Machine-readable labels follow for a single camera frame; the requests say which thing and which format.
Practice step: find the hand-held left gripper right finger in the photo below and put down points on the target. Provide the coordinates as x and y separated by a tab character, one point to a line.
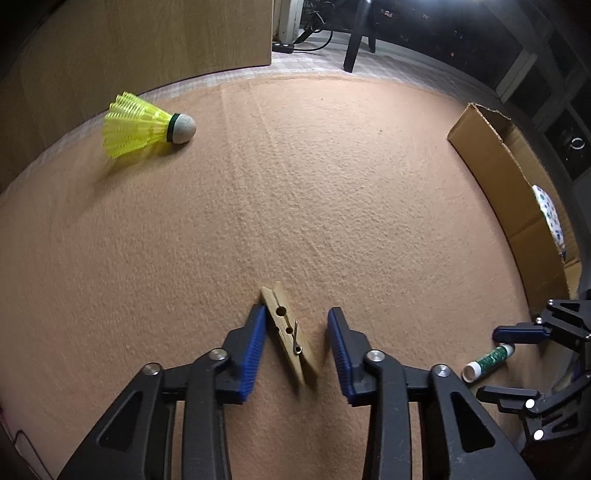
339	355

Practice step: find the white window post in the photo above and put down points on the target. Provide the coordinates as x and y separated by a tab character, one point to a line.
286	21

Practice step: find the patterned white tissue pack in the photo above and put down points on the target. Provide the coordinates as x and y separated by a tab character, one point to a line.
549	212

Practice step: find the black power hub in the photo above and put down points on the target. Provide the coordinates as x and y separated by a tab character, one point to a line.
284	48

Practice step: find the wooden clothespin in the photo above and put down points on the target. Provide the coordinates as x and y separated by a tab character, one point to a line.
286	323

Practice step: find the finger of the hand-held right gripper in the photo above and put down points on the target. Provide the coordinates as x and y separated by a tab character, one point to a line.
508	397
517	333

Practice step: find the black tripod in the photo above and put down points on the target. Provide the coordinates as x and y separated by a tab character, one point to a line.
353	50

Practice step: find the yellow shuttlecock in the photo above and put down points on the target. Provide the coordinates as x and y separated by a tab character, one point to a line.
134	124

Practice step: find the brown cardboard box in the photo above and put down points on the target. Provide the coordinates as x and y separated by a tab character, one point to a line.
498	175

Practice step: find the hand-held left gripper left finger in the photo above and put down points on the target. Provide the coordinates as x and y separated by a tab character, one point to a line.
254	355

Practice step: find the green and white lip balm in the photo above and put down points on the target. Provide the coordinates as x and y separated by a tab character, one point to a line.
489	362

